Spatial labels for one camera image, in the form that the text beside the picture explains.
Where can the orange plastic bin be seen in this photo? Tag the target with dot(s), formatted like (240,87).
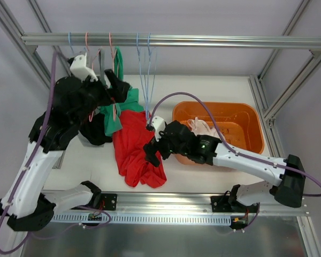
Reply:
(238,122)

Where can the blue wire hanger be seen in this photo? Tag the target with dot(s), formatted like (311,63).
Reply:
(151,73)
(70,44)
(140,75)

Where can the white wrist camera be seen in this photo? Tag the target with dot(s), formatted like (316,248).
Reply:
(156,125)
(79,68)

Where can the white slotted cable duct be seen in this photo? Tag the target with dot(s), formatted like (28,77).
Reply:
(115,218)

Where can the aluminium frame post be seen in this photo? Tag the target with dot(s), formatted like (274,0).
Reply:
(290,87)
(24,76)

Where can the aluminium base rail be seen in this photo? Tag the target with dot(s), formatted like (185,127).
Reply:
(158,203)

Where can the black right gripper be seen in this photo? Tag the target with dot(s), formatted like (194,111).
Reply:
(161,145)

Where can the grey tank top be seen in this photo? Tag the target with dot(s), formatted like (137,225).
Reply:
(101,56)

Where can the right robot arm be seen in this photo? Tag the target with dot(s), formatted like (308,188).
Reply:
(279,183)

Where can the green tank top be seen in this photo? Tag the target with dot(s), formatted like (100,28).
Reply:
(112,123)

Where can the red tank top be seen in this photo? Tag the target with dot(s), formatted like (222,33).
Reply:
(129,154)

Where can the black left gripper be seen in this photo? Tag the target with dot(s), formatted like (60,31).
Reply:
(100,89)

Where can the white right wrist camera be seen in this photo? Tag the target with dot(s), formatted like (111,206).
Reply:
(156,125)

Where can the white tank top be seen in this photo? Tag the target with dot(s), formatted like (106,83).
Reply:
(200,127)

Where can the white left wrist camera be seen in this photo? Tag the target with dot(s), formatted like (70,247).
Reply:
(79,68)

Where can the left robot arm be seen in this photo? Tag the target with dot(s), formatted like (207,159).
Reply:
(26,207)

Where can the black tank top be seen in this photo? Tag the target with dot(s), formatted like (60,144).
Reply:
(92,133)

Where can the right aluminium frame post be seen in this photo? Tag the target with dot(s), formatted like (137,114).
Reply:
(290,87)

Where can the aluminium hanging rail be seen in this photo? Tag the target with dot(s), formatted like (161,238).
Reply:
(154,40)

